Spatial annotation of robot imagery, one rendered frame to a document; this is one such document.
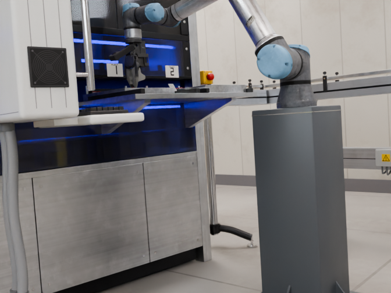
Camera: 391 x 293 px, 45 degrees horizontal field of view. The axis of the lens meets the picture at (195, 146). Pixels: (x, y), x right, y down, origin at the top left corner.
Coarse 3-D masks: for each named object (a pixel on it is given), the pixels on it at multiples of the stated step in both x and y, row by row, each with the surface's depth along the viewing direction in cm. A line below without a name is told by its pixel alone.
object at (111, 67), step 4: (108, 64) 213; (112, 64) 215; (116, 64) 216; (120, 64) 218; (108, 68) 213; (112, 68) 215; (120, 68) 218; (108, 72) 213; (112, 72) 215; (120, 72) 218; (108, 76) 213; (112, 76) 215; (116, 76) 216; (120, 76) 218
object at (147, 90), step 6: (114, 90) 194; (120, 90) 191; (126, 90) 189; (150, 90) 197; (156, 90) 199; (162, 90) 201; (168, 90) 204; (174, 90) 206; (84, 96) 212; (90, 96) 208
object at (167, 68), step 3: (165, 66) 236; (168, 66) 237; (171, 66) 238; (174, 66) 239; (177, 66) 241; (165, 69) 236; (168, 69) 237; (171, 69) 238; (174, 69) 239; (177, 69) 241; (168, 72) 237; (174, 72) 239; (177, 72) 241; (168, 75) 237; (174, 75) 239; (177, 75) 241
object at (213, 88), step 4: (184, 88) 213; (188, 88) 211; (192, 88) 209; (200, 88) 205; (212, 88) 206; (216, 88) 207; (220, 88) 209; (224, 88) 210; (228, 88) 212; (232, 88) 214; (236, 88) 216; (240, 88) 217; (244, 88) 219; (212, 92) 206; (216, 92) 207
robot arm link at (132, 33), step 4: (132, 28) 202; (136, 28) 203; (124, 32) 205; (128, 32) 202; (132, 32) 202; (136, 32) 203; (140, 32) 204; (128, 36) 202; (132, 36) 202; (136, 36) 203; (140, 36) 204
